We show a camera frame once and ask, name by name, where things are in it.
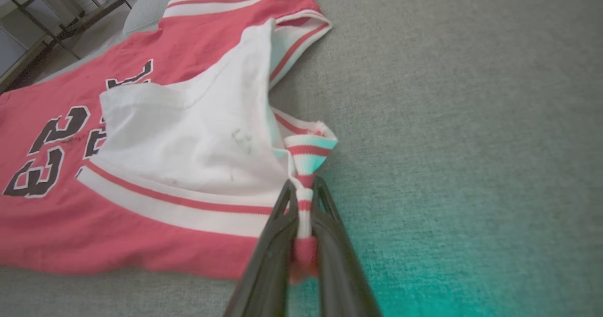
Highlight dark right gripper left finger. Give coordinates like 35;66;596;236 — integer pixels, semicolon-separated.
223;179;301;317

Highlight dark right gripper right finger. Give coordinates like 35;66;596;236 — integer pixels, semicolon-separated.
310;176;383;317

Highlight red white basketball jersey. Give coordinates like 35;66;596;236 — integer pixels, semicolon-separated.
0;0;340;285

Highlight grey fabric sofa seat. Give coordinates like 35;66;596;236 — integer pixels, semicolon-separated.
0;0;603;317

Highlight metal frame shelf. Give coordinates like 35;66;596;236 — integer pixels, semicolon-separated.
0;0;156;92

